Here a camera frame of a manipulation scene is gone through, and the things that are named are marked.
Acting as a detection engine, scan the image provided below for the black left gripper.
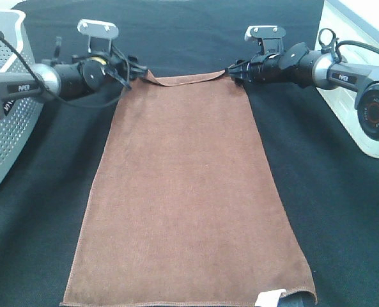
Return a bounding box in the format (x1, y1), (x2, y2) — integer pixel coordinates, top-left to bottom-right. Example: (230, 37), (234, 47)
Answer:
(70, 53), (148, 88)

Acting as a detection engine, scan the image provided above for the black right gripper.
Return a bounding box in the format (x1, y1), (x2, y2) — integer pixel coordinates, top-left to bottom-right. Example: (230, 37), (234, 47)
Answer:
(225, 54), (287, 85)

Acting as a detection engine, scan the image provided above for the brown towel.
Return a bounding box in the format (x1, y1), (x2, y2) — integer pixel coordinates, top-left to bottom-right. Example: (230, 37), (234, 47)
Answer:
(62, 72), (317, 306)

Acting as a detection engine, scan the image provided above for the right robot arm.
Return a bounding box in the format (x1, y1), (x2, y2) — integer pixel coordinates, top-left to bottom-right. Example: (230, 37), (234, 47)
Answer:
(225, 26), (379, 141)

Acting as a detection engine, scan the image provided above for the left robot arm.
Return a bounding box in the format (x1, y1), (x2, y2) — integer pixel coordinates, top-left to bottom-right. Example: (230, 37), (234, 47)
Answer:
(0, 36), (148, 120)

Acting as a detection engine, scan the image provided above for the grey perforated laundry basket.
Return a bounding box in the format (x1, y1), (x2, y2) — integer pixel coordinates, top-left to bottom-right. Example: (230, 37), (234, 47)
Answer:
(0, 9), (43, 184)

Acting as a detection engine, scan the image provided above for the white woven storage basket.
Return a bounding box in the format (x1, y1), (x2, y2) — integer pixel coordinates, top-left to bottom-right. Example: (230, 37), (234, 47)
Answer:
(318, 1), (379, 159)

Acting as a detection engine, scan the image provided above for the black table cloth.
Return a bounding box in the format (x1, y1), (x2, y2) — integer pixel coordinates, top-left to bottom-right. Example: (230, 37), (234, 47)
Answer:
(0, 1), (379, 306)

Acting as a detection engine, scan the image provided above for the clear adhesive tape strip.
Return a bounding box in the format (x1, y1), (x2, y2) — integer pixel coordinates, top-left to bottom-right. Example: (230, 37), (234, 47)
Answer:
(277, 292), (315, 307)

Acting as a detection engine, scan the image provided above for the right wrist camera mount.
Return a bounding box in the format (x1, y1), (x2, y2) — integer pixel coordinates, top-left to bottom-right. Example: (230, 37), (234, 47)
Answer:
(244, 25), (286, 55)

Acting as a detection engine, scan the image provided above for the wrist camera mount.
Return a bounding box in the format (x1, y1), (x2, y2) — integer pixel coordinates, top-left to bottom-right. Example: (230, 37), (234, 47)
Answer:
(77, 19), (120, 54)
(244, 25), (286, 55)

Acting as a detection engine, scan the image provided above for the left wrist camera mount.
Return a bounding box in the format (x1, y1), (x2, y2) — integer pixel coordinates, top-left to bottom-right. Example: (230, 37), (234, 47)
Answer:
(77, 19), (120, 54)

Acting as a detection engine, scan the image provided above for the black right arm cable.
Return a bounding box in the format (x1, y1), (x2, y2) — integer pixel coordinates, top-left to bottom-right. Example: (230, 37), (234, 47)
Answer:
(334, 40), (379, 63)

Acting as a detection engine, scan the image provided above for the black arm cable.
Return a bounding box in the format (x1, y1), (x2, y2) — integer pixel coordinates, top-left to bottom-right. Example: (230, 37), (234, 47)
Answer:
(0, 26), (132, 109)
(334, 40), (379, 63)

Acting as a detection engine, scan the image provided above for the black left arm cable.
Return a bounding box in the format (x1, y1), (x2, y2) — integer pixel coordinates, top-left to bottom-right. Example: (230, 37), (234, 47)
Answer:
(0, 26), (132, 109)

